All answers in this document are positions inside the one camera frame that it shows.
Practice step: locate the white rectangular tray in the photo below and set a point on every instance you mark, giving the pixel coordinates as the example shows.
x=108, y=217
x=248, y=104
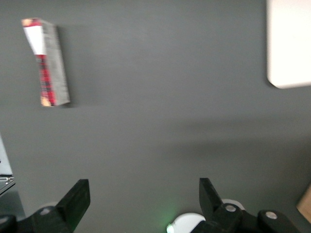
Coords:
x=289, y=41

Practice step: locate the light wooden board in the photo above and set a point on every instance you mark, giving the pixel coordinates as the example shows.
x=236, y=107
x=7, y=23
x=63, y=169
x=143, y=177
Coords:
x=305, y=206

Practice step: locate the white round housing green light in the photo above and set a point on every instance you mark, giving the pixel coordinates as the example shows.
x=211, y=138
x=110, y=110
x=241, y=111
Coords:
x=185, y=222

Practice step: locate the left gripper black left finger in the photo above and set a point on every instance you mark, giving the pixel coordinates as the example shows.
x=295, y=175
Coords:
x=70, y=206

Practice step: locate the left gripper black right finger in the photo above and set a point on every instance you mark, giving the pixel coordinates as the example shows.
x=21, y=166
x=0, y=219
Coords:
x=213, y=206

